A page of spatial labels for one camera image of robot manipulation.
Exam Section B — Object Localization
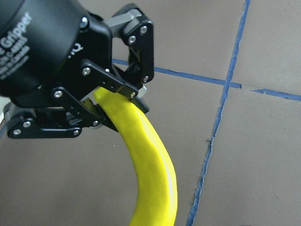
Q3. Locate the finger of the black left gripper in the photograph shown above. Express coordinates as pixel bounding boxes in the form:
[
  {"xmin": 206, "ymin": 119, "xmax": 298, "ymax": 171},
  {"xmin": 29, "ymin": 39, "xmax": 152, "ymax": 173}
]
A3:
[{"xmin": 80, "ymin": 3, "xmax": 154, "ymax": 113}]

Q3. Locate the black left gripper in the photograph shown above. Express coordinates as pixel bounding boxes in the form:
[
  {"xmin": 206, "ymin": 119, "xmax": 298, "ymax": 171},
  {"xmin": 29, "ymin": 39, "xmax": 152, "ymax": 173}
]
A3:
[{"xmin": 0, "ymin": 0, "xmax": 116, "ymax": 138}]

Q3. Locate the yellow banana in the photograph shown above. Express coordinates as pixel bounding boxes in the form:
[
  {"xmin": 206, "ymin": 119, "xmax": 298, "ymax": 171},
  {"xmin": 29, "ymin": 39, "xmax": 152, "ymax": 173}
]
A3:
[{"xmin": 93, "ymin": 88, "xmax": 178, "ymax": 226}]

